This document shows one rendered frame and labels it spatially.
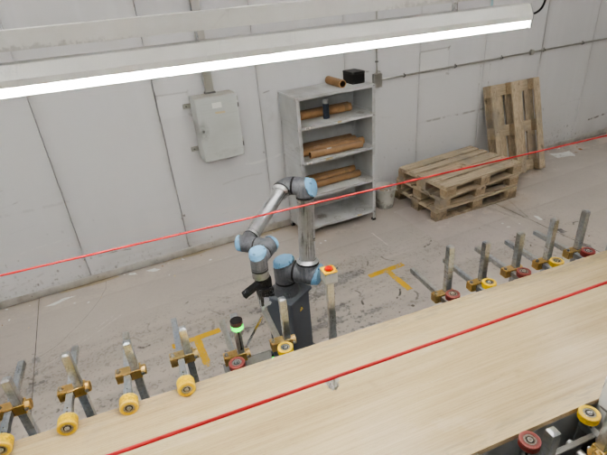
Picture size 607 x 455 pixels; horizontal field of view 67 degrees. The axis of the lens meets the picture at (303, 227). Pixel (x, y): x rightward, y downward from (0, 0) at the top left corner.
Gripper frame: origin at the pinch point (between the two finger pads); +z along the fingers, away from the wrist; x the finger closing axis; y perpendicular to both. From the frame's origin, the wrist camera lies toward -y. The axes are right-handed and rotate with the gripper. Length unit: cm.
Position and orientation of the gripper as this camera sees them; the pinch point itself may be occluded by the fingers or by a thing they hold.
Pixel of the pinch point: (261, 308)
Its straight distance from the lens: 252.6
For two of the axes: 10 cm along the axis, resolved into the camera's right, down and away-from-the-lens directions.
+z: 0.8, 8.8, 4.7
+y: 9.3, -2.4, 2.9
